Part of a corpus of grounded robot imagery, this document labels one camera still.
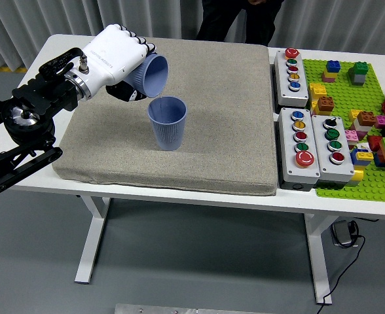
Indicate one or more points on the flat yellow toy brick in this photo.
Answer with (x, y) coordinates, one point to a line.
(365, 155)

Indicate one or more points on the grey-brown cushion mat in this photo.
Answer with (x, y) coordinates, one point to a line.
(212, 98)

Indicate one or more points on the white toy brick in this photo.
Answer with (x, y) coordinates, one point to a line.
(359, 127)

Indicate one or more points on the yellow round toy brick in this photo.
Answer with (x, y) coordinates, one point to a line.
(354, 177)

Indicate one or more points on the grey pleated curtain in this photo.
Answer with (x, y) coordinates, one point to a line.
(48, 16)

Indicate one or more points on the orange toy brick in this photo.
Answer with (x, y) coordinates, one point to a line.
(366, 118)
(325, 104)

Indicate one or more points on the pink toy brick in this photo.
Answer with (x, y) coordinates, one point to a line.
(326, 78)
(351, 135)

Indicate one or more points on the person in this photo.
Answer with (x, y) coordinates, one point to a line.
(228, 19)

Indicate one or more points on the blue toy brick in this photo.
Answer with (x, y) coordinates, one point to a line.
(333, 65)
(357, 162)

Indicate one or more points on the green studded baseplate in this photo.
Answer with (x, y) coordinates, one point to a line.
(343, 95)

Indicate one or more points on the grey four-button control box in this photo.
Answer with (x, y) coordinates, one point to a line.
(320, 150)

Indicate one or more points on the magenta toy brick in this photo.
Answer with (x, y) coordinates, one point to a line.
(381, 121)

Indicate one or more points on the white table leg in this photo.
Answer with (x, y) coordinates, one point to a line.
(320, 261)
(92, 245)

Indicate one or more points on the red sloped toy brick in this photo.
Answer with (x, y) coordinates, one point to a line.
(374, 143)

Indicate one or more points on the person's left hand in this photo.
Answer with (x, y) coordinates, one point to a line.
(257, 2)

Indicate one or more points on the grey power adapter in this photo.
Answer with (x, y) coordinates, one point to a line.
(342, 233)

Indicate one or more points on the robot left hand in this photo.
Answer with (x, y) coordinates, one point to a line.
(114, 55)

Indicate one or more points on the blue ribbed plastic cup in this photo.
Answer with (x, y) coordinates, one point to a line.
(156, 76)
(168, 131)

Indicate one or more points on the grey five-button control box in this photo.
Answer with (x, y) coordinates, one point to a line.
(282, 81)
(287, 157)

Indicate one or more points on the small yellow toy brick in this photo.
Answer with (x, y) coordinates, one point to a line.
(330, 74)
(353, 115)
(314, 105)

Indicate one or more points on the large yellow toy brick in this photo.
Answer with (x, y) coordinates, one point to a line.
(317, 90)

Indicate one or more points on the grey toy brick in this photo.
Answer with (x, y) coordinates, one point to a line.
(359, 79)

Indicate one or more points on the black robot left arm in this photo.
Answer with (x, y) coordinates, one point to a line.
(48, 95)

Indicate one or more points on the white printed toy tile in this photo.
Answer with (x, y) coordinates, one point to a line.
(362, 146)

